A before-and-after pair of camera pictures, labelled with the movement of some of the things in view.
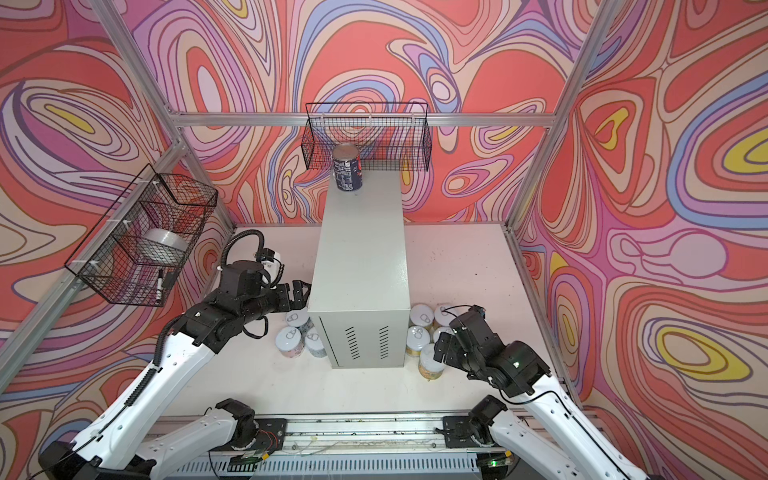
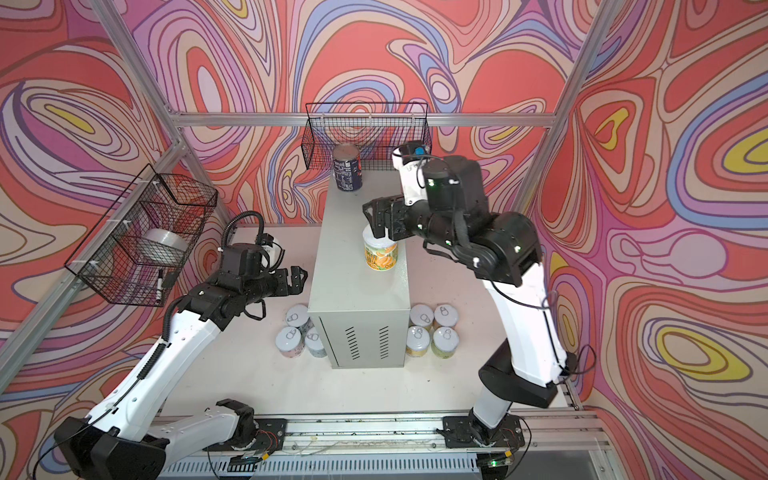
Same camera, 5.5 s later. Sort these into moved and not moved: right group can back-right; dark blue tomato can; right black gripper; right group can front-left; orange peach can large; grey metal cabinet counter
Moved: right black gripper; orange peach can large
Not moved: dark blue tomato can; right group can front-left; right group can back-right; grey metal cabinet counter
